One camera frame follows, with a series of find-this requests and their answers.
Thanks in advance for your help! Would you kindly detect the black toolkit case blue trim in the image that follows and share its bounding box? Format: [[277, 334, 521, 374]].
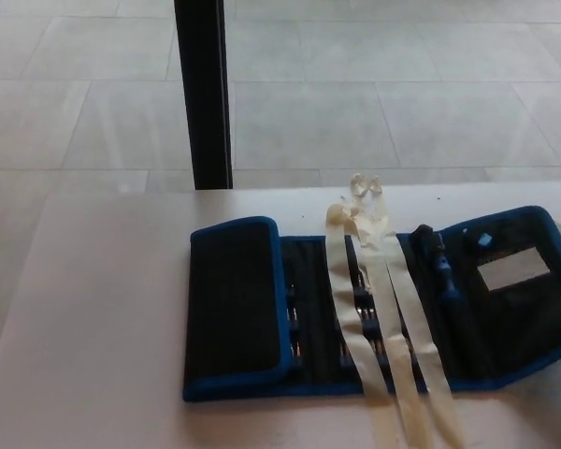
[[181, 204, 561, 403]]

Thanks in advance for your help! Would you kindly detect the beige masking tape strip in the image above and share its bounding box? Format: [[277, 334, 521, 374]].
[[368, 174, 467, 449], [325, 201, 395, 449], [348, 173, 434, 449]]

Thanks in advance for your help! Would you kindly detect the white label card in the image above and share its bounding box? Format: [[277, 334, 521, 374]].
[[476, 249, 554, 294]]

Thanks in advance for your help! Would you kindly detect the black vertical post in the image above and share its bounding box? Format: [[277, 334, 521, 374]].
[[172, 0, 236, 191]]

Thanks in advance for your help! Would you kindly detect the blue black screwdriver handle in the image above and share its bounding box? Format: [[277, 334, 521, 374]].
[[410, 223, 464, 319]]

